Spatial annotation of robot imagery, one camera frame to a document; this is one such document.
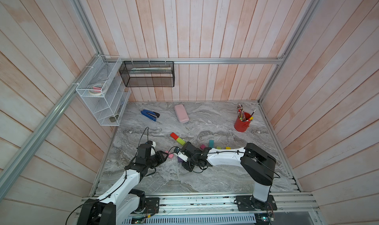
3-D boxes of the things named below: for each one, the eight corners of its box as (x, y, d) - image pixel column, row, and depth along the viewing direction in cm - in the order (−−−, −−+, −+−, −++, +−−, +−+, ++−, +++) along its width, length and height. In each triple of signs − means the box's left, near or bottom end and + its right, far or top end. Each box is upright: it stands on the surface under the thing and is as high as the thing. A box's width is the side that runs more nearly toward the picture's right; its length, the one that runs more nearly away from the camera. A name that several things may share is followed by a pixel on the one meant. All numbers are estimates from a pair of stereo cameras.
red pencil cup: (235, 132, 104) (240, 121, 94) (233, 123, 109) (238, 112, 99) (246, 132, 104) (253, 121, 94) (243, 123, 109) (249, 112, 99)
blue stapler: (139, 114, 115) (139, 112, 113) (144, 109, 118) (143, 107, 117) (155, 121, 111) (155, 119, 109) (160, 115, 114) (159, 113, 112)
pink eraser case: (180, 124, 108) (180, 121, 105) (173, 107, 119) (173, 105, 116) (189, 121, 109) (189, 119, 107) (182, 105, 120) (182, 102, 118)
